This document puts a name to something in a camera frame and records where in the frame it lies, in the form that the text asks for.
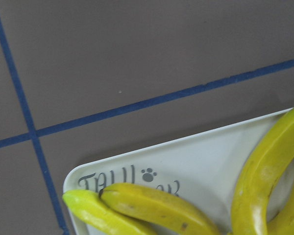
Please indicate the bright yellow-green banana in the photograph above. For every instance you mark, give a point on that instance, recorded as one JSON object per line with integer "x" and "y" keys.
{"x": 87, "y": 206}

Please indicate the yellow banana with dark tip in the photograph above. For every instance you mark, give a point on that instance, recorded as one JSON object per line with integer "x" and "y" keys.
{"x": 260, "y": 175}

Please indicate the white rectangular bear tray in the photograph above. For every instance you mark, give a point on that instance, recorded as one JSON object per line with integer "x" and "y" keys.
{"x": 201, "y": 168}

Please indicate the deep yellow banana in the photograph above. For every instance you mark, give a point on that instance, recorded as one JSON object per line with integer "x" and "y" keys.
{"x": 158, "y": 207}

